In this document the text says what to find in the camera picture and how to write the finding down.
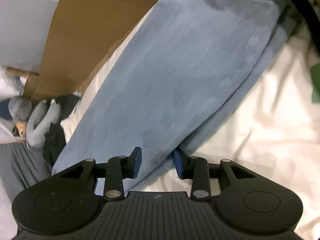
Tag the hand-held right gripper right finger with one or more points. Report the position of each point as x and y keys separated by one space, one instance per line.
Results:
x=178 y=163

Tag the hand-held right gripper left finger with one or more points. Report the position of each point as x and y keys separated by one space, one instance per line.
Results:
x=137 y=162

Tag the light blue jeans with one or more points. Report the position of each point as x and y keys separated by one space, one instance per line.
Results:
x=175 y=67

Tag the black garment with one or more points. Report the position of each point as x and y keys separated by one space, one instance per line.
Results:
x=53 y=142

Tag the small floral cloth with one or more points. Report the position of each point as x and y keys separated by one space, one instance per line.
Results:
x=77 y=94

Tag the cream bear printed bed sheet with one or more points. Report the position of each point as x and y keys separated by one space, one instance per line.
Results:
x=275 y=130

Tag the grey neck pillow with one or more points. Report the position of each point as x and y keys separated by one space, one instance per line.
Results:
x=37 y=130

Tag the grey blue duvet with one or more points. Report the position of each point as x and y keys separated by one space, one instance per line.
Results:
x=20 y=165

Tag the small brown plush toy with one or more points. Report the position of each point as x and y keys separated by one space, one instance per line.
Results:
x=21 y=130

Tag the clear plastic bag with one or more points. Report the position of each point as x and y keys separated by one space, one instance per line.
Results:
x=18 y=107

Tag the flat brown cardboard sheet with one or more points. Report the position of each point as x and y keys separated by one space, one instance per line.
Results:
x=87 y=30

